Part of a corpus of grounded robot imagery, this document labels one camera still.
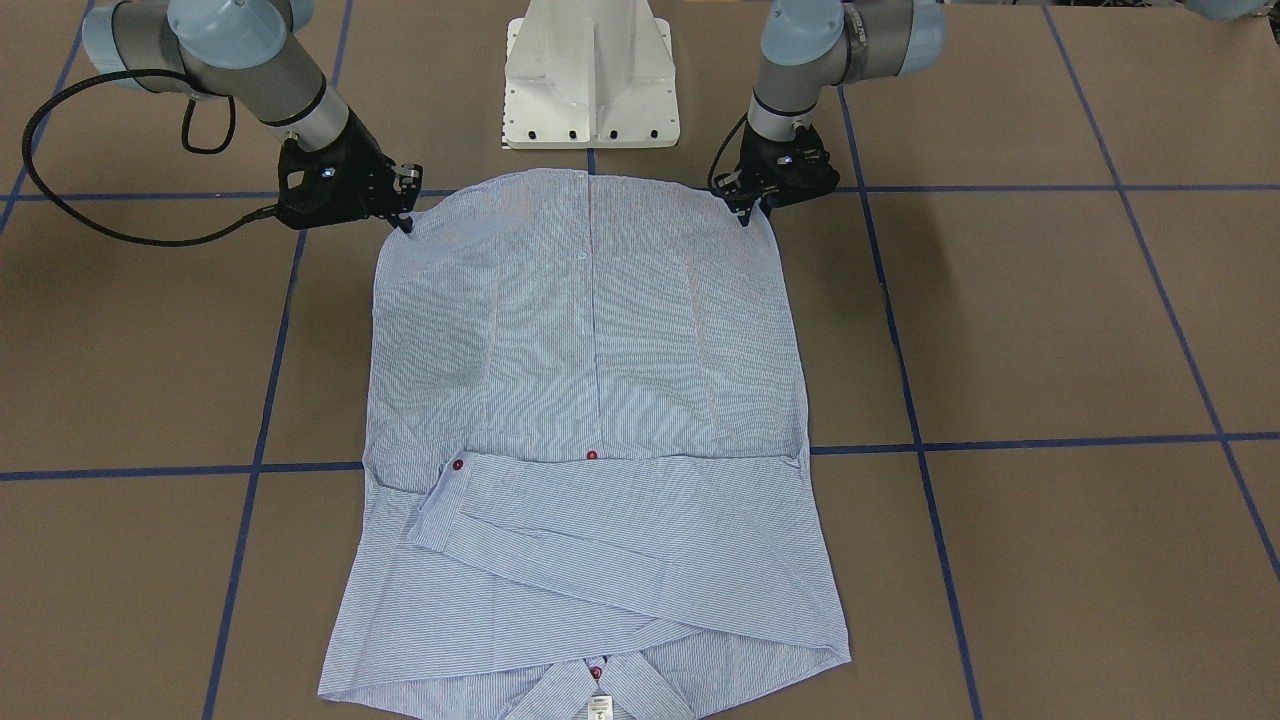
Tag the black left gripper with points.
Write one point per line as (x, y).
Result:
(757, 163)

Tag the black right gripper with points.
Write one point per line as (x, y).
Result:
(363, 160)

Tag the blue striped button shirt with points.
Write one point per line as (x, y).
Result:
(587, 463)

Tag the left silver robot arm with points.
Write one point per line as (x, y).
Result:
(806, 47)

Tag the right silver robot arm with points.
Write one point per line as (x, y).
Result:
(244, 50)

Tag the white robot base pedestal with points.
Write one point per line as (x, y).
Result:
(589, 75)

